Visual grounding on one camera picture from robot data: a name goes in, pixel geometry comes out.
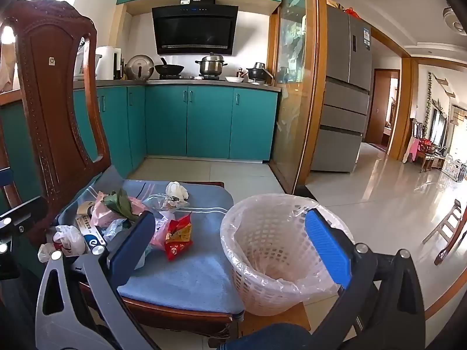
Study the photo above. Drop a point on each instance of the white and blue toothpaste box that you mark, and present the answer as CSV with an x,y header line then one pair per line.
x,y
89,235

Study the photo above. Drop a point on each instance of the beige paper cup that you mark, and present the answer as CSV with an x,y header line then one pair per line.
x,y
84,208

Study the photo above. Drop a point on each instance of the glass door with wooden frame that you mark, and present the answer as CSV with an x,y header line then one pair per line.
x,y
292,80

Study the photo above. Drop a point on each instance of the black wok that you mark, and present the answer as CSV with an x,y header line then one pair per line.
x,y
169,69

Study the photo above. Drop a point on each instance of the brown wooden door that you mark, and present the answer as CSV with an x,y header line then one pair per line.
x,y
375,109

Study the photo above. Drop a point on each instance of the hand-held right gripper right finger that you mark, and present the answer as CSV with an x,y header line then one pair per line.
x,y
328,249

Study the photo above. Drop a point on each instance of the pink plastic wrapper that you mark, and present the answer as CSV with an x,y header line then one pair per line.
x,y
100,215

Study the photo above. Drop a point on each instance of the black gas stove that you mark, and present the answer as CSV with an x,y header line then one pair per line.
x,y
171,77

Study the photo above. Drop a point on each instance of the round ceiling lamp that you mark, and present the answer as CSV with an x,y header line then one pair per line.
x,y
452,16

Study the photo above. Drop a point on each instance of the plain wooden chair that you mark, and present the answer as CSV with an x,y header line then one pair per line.
x,y
447,226

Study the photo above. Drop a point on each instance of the blue striped seat cloth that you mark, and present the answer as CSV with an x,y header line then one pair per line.
x,y
197,262

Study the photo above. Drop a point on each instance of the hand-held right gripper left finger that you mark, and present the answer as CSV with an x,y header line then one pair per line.
x,y
129,248

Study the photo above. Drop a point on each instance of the person's blue trouser leg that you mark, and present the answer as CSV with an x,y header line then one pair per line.
x,y
270,339

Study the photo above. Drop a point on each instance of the white plastic bag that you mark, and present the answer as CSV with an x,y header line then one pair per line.
x,y
67,238

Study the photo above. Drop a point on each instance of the green vegetable leaf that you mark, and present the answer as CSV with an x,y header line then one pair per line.
x,y
120,204

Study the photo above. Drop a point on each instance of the white crumpled tissue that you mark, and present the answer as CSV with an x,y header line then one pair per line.
x,y
177,190

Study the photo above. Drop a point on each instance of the grey refrigerator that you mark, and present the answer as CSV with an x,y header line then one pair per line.
x,y
343,116

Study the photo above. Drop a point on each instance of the white kitchen appliance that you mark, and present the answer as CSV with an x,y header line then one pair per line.
x,y
105,62

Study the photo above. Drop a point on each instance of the steel pan lid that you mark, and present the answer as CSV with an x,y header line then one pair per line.
x,y
138,67

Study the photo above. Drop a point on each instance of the red snack packet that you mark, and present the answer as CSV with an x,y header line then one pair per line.
x,y
177,240

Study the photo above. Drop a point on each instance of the wooden armchair with red cushion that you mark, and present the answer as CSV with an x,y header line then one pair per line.
x,y
425,146

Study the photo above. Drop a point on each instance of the black range hood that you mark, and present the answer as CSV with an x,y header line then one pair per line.
x,y
195,29

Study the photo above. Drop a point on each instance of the carved wooden chair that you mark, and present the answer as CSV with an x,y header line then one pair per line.
x,y
47,98

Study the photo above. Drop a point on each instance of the pink cloth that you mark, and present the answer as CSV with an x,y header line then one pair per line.
x,y
412,147

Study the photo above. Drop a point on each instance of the steel cooking pot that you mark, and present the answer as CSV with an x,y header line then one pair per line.
x,y
211,66

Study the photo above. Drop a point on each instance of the white basket with plastic liner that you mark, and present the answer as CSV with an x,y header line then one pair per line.
x,y
262,280

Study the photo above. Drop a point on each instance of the white bowl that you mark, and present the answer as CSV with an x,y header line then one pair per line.
x,y
234,79

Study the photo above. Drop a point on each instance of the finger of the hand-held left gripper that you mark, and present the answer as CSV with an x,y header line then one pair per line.
x,y
25,213

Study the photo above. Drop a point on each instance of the red bag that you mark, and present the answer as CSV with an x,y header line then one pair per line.
x,y
351,12

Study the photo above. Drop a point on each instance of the clear printed plastic bag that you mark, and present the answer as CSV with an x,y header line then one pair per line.
x,y
160,201

